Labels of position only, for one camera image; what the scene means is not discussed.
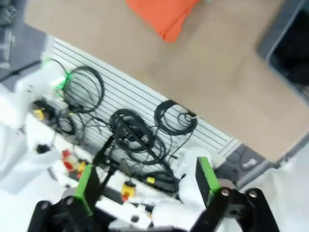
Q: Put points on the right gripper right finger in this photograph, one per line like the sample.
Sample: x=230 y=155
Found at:
x=205 y=178

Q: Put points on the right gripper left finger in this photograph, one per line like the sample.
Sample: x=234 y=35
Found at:
x=85 y=188

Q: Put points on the black garment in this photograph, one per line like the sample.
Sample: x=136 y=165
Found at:
x=297 y=53

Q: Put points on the orange garment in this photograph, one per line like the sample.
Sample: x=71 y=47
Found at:
x=164 y=17

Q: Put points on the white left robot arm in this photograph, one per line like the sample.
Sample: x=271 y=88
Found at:
x=21 y=96

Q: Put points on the red yellow emergency button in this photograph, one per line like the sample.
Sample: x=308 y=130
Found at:
x=68 y=164
x=128 y=191

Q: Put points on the grey plastic lattice basket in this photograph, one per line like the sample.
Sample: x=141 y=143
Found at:
x=265 y=52

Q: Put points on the white slotted base plate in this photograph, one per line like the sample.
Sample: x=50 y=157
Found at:
x=135 y=96

